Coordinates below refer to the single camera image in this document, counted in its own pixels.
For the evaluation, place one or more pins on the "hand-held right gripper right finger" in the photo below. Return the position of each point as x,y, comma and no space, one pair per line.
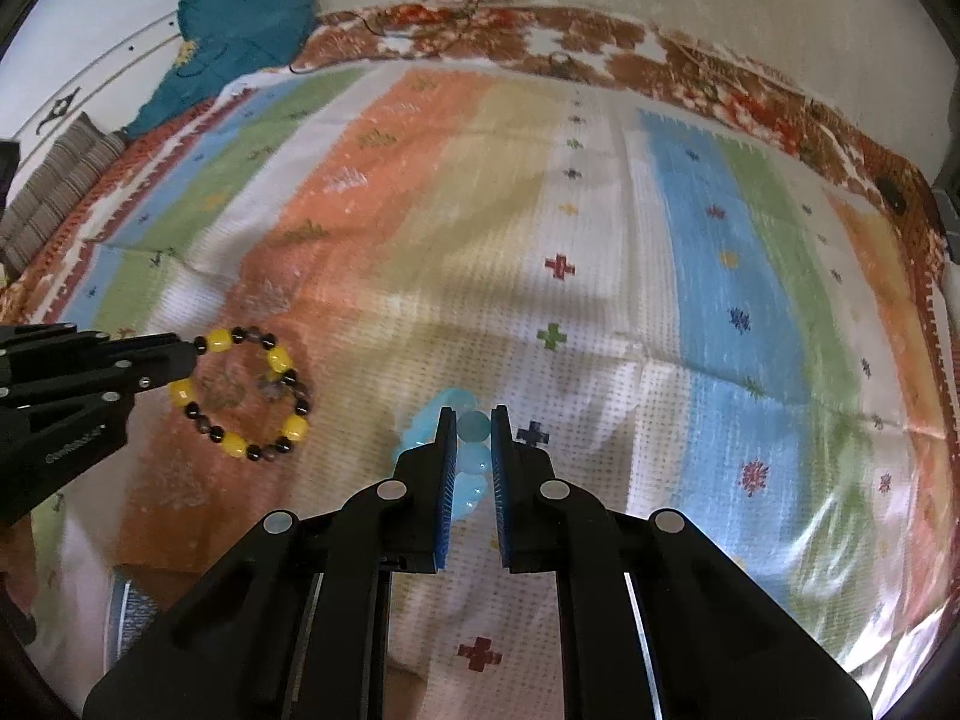
501,480

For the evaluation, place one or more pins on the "grey striped cushion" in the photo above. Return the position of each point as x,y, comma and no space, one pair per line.
52,195

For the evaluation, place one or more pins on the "colourful striped mat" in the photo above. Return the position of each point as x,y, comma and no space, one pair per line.
465,240

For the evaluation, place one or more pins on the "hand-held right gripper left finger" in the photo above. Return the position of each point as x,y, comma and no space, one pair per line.
448,480

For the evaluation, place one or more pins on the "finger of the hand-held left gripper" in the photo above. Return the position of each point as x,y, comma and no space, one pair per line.
142,379
127,345

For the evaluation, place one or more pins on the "teal garment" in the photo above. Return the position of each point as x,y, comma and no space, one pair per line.
232,37

